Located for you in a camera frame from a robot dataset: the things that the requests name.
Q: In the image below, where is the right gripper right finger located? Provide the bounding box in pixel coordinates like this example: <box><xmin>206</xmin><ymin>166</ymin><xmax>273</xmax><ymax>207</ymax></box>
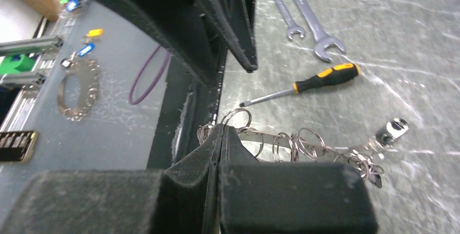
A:
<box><xmin>220</xmin><ymin>126</ymin><xmax>378</xmax><ymax>233</ymax></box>

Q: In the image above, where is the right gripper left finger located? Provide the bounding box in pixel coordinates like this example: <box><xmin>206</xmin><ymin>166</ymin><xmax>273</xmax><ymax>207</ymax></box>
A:
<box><xmin>1</xmin><ymin>125</ymin><xmax>225</xmax><ymax>233</ymax></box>

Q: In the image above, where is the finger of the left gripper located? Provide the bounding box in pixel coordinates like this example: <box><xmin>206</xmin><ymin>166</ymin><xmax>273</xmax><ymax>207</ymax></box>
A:
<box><xmin>207</xmin><ymin>0</ymin><xmax>258</xmax><ymax>73</ymax></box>
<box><xmin>93</xmin><ymin>0</ymin><xmax>218</xmax><ymax>87</ymax></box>

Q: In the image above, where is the small silver wrench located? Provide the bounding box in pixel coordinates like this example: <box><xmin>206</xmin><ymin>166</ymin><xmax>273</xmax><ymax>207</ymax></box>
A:
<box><xmin>273</xmin><ymin>0</ymin><xmax>305</xmax><ymax>41</ymax></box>

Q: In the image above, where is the large silver wrench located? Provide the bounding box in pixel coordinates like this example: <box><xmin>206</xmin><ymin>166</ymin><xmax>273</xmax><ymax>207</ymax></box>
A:
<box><xmin>294</xmin><ymin>0</ymin><xmax>346</xmax><ymax>63</ymax></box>

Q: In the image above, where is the yellow key tag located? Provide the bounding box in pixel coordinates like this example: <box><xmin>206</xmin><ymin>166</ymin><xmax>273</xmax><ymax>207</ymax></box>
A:
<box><xmin>86</xmin><ymin>28</ymin><xmax>103</xmax><ymax>38</ymax></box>

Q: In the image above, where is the blue key tag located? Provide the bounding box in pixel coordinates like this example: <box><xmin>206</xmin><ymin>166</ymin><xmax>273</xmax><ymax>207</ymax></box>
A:
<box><xmin>77</xmin><ymin>42</ymin><xmax>95</xmax><ymax>57</ymax></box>

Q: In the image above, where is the yellow black screwdriver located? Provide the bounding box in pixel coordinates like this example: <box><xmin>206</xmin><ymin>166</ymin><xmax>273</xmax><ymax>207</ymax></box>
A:
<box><xmin>239</xmin><ymin>63</ymin><xmax>360</xmax><ymax>107</ymax></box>

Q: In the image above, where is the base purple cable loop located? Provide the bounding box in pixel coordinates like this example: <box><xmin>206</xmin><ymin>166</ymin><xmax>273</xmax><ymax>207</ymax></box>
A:
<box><xmin>128</xmin><ymin>45</ymin><xmax>171</xmax><ymax>106</ymax></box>

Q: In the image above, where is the spare metal key ring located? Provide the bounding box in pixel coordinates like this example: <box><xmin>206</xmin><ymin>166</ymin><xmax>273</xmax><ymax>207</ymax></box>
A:
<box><xmin>56</xmin><ymin>59</ymin><xmax>101</xmax><ymax>122</ymax></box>

